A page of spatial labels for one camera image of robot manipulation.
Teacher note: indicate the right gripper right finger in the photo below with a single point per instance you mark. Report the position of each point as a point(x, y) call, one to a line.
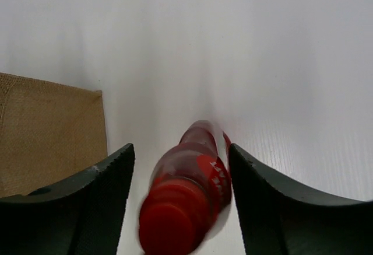
point(279, 215)

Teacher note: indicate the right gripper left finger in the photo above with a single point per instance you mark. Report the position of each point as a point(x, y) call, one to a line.
point(81, 214)

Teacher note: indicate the red bottle red cap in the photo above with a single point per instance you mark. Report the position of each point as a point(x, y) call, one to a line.
point(189, 189)

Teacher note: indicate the burlap watermelon print bag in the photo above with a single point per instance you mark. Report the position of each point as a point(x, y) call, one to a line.
point(49, 131)

